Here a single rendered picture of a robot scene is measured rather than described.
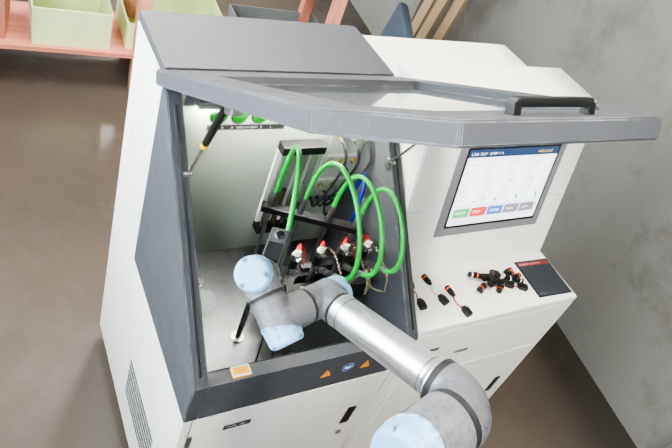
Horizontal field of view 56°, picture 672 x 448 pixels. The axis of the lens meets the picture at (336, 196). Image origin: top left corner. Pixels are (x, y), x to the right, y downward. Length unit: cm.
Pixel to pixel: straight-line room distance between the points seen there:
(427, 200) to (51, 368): 164
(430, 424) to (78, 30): 331
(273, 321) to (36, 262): 199
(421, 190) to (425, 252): 26
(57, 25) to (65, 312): 171
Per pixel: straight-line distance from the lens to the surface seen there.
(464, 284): 217
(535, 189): 227
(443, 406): 109
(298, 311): 129
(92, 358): 283
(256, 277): 125
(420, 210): 196
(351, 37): 208
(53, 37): 399
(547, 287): 237
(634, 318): 352
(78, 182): 351
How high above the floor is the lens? 237
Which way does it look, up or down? 38 degrees down
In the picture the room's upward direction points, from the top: 23 degrees clockwise
